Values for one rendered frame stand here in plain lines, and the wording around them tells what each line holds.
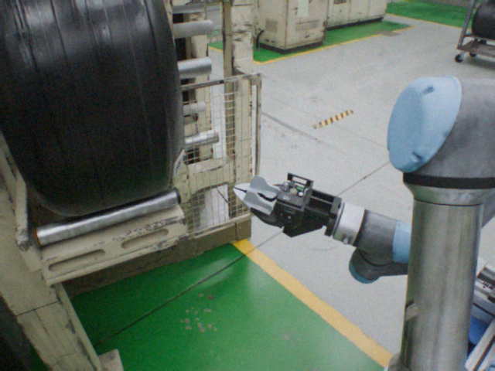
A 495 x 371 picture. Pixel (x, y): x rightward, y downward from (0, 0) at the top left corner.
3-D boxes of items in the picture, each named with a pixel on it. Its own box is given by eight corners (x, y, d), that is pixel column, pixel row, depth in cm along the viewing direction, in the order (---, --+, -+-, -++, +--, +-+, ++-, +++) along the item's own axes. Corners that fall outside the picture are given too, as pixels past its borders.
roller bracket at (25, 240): (31, 273, 76) (14, 242, 71) (27, 182, 105) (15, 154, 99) (46, 269, 78) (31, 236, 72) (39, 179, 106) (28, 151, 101)
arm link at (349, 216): (357, 219, 74) (347, 254, 70) (336, 212, 75) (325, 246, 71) (366, 201, 68) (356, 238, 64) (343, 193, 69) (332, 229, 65)
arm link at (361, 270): (397, 284, 78) (417, 263, 69) (349, 287, 78) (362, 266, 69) (389, 252, 83) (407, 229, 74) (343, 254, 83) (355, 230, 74)
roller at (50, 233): (32, 240, 76) (29, 224, 78) (38, 251, 79) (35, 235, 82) (182, 196, 89) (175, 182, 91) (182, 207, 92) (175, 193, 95)
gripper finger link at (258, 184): (239, 163, 73) (283, 178, 71) (240, 179, 78) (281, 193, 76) (233, 175, 72) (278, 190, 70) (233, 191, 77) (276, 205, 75)
